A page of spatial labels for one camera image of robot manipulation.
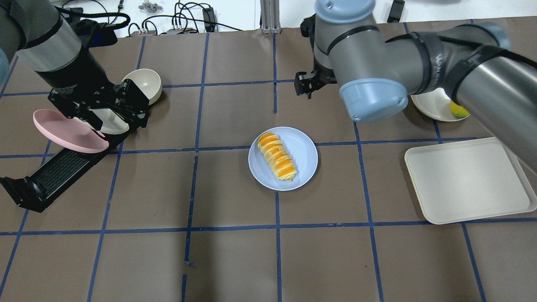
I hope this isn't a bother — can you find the cream shallow plate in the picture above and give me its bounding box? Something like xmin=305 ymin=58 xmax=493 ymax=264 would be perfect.
xmin=410 ymin=88 xmax=470 ymax=122

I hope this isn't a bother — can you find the yellow lemon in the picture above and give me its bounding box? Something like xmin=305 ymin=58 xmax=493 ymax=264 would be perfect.
xmin=449 ymin=101 xmax=470 ymax=119

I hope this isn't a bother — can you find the cream bowl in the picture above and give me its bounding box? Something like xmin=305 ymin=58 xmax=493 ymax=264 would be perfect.
xmin=123 ymin=68 xmax=163 ymax=106

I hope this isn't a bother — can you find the aluminium frame post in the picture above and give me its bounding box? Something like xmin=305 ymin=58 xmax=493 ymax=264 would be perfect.
xmin=260 ymin=0 xmax=282 ymax=34

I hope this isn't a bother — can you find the black dish rack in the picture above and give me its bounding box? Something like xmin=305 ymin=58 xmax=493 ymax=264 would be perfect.
xmin=0 ymin=126 xmax=138 ymax=213

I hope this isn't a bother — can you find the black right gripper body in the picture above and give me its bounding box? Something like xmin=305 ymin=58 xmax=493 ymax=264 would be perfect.
xmin=310 ymin=63 xmax=337 ymax=89

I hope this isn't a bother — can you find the pink plate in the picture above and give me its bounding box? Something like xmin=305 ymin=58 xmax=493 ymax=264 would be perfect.
xmin=33 ymin=109 xmax=109 ymax=154

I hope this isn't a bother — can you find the black power adapter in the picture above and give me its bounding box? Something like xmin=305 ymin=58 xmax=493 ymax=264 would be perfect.
xmin=203 ymin=7 xmax=216 ymax=32

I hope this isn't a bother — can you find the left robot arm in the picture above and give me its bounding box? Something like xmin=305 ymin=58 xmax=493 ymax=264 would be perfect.
xmin=1 ymin=0 xmax=149 ymax=130

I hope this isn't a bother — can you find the cream plate in rack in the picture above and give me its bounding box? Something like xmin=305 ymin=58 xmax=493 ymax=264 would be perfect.
xmin=73 ymin=108 xmax=129 ymax=135

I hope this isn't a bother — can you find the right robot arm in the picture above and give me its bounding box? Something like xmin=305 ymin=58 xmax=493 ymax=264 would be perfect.
xmin=294 ymin=0 xmax=537 ymax=172

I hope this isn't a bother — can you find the white rectangular tray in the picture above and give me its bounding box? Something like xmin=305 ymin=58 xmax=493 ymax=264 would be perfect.
xmin=404 ymin=138 xmax=536 ymax=225

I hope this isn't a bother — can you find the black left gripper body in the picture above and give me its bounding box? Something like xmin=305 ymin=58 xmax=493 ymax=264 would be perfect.
xmin=47 ymin=75 xmax=127 ymax=123

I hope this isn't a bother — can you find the striped orange bread roll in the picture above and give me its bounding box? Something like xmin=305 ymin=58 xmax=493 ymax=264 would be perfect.
xmin=257 ymin=132 xmax=297 ymax=181

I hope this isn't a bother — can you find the light blue plate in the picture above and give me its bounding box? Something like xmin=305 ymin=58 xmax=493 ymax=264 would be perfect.
xmin=248 ymin=127 xmax=318 ymax=191

